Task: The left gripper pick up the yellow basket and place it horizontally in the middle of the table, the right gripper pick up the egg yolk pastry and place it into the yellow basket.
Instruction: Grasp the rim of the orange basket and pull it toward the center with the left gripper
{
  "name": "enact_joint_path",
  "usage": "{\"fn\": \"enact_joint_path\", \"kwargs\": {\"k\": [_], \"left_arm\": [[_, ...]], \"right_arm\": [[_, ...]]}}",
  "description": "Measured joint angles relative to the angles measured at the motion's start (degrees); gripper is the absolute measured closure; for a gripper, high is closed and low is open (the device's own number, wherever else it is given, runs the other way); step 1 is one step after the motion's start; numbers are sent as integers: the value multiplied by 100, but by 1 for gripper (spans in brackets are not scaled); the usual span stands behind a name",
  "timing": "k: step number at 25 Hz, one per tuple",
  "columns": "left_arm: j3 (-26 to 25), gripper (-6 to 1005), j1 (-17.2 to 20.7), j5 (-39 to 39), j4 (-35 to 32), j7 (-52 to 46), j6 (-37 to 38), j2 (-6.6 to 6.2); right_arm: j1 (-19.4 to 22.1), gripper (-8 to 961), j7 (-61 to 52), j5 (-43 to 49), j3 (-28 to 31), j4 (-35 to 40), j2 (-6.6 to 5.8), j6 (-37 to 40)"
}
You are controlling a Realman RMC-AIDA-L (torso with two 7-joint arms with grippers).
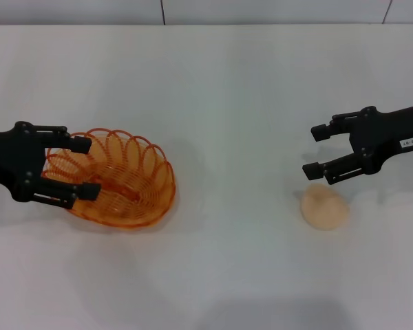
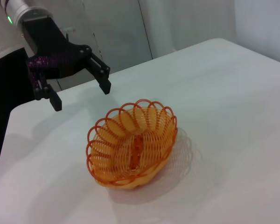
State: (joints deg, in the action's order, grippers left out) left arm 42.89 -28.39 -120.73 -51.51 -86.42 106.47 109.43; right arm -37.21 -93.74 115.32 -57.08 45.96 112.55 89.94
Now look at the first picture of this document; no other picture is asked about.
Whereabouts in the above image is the orange plastic wire basket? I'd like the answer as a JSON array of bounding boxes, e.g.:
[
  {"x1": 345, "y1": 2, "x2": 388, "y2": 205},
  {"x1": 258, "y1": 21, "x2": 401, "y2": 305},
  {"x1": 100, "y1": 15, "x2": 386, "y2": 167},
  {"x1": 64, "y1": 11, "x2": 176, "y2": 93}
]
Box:
[{"x1": 41, "y1": 128, "x2": 177, "y2": 228}]

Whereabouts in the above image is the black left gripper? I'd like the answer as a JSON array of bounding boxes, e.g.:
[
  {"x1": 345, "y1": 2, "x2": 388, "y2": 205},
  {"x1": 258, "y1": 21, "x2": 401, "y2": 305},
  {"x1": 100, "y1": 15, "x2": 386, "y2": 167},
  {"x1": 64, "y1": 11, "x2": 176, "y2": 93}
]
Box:
[{"x1": 0, "y1": 120, "x2": 102, "y2": 210}]

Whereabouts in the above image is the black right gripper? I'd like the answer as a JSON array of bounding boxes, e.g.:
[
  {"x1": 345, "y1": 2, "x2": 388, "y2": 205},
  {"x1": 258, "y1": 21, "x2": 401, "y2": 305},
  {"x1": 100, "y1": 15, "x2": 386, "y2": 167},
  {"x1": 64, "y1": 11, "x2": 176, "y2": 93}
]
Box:
[{"x1": 301, "y1": 102, "x2": 413, "y2": 185}]

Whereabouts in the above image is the pale peach bun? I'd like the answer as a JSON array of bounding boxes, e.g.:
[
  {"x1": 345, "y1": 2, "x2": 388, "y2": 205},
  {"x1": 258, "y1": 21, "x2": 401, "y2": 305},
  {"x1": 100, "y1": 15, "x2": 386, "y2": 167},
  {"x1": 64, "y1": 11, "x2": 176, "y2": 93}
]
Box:
[{"x1": 300, "y1": 183, "x2": 350, "y2": 231}]

